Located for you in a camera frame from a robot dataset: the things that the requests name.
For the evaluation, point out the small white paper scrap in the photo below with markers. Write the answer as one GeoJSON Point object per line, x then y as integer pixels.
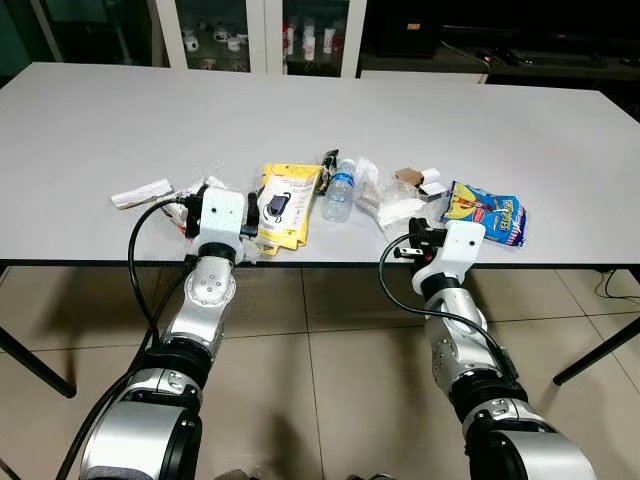
{"type": "Point", "coordinates": [434, 183]}

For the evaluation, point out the dark snack wrapper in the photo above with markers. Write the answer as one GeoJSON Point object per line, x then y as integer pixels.
{"type": "Point", "coordinates": [329, 165]}

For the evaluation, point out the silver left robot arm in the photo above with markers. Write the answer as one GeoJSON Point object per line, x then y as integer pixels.
{"type": "Point", "coordinates": [205, 290]}

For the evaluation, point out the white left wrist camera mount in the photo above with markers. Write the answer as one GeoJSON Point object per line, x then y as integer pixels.
{"type": "Point", "coordinates": [222, 212]}

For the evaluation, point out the crumpled clear plastic bag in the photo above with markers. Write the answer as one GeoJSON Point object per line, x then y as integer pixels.
{"type": "Point", "coordinates": [367, 185]}

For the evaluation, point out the yellow power bank box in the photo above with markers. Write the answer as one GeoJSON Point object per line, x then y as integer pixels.
{"type": "Point", "coordinates": [290, 205]}

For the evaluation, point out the black table leg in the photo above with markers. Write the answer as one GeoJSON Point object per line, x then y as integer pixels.
{"type": "Point", "coordinates": [35, 362]}
{"type": "Point", "coordinates": [595, 352]}

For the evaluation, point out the black television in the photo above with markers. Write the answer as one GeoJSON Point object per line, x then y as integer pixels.
{"type": "Point", "coordinates": [500, 30]}

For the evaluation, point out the blue snack bag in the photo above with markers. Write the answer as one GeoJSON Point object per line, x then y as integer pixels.
{"type": "Point", "coordinates": [485, 212]}

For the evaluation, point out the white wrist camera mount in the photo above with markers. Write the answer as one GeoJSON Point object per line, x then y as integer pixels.
{"type": "Point", "coordinates": [222, 212]}
{"type": "Point", "coordinates": [460, 245]}

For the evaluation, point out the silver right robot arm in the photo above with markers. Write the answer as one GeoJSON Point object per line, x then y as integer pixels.
{"type": "Point", "coordinates": [455, 340]}

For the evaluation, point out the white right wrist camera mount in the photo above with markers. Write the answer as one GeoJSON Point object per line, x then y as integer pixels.
{"type": "Point", "coordinates": [460, 245]}

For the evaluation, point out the crumpled white tissue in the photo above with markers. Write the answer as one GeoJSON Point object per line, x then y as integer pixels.
{"type": "Point", "coordinates": [400, 215]}

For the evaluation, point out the white glass door cabinet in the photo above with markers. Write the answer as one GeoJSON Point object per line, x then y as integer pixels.
{"type": "Point", "coordinates": [270, 35]}

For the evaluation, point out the long white paper slip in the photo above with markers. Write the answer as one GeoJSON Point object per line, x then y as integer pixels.
{"type": "Point", "coordinates": [140, 193]}

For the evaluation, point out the clear plastic water bottle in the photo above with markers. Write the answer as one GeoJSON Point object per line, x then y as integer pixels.
{"type": "Point", "coordinates": [339, 195]}

